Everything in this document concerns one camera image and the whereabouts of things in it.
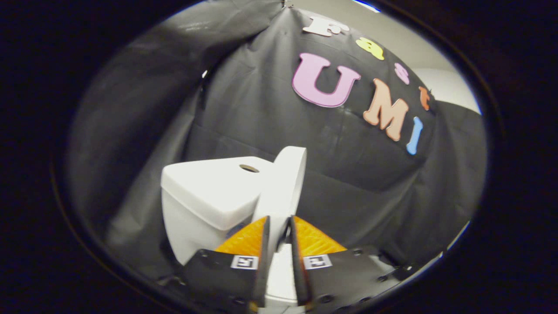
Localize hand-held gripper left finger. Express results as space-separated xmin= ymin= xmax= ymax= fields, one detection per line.
xmin=181 ymin=216 xmax=271 ymax=313

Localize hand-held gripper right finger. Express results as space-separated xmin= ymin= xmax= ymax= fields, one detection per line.
xmin=289 ymin=216 xmax=404 ymax=313

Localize white toilet bowl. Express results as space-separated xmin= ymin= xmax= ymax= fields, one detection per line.
xmin=265 ymin=243 xmax=302 ymax=311

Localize black backdrop cloth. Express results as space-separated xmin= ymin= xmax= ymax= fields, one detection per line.
xmin=65 ymin=0 xmax=487 ymax=285

